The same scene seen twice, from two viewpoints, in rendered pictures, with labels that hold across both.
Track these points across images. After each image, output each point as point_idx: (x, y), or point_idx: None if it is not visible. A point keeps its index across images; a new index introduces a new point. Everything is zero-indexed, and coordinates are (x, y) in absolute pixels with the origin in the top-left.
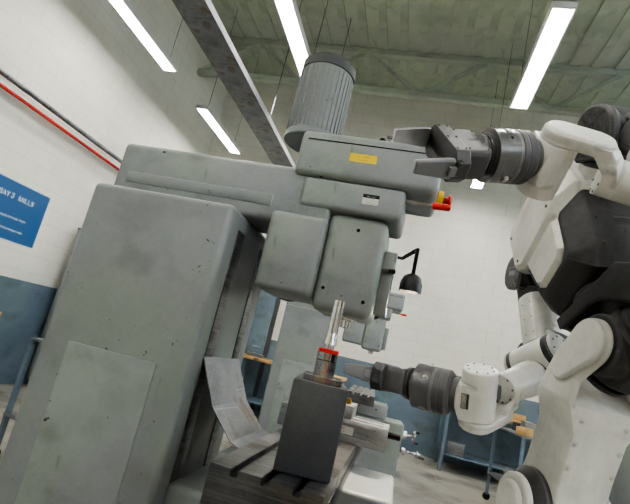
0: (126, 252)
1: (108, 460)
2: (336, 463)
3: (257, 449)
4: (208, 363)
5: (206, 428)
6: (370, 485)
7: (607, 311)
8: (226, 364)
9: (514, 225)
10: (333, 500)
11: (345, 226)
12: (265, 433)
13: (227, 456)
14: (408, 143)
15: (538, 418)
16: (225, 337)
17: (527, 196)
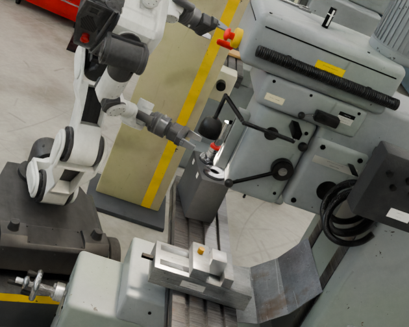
0: None
1: None
2: (179, 214)
3: (220, 215)
4: (304, 244)
5: (288, 314)
6: (148, 259)
7: None
8: (310, 269)
9: (163, 30)
10: (170, 213)
11: None
12: (250, 317)
13: (224, 200)
14: (221, 29)
15: (106, 115)
16: (323, 246)
17: (172, 23)
